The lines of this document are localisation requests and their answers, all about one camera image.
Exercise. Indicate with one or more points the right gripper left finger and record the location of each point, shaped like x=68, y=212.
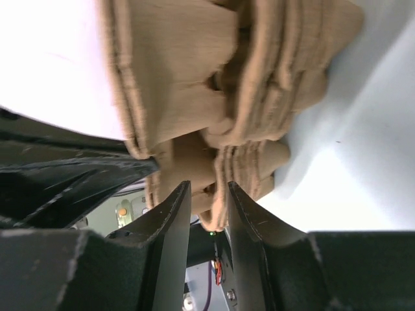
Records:
x=138, y=267

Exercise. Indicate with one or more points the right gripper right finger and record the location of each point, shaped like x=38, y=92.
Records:
x=278, y=267

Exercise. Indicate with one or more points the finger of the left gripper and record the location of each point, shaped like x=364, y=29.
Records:
x=53, y=183

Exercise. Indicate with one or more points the brown pulp cup carrier stack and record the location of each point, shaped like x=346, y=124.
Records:
x=209, y=88

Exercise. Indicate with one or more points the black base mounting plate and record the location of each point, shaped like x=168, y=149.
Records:
x=209, y=277

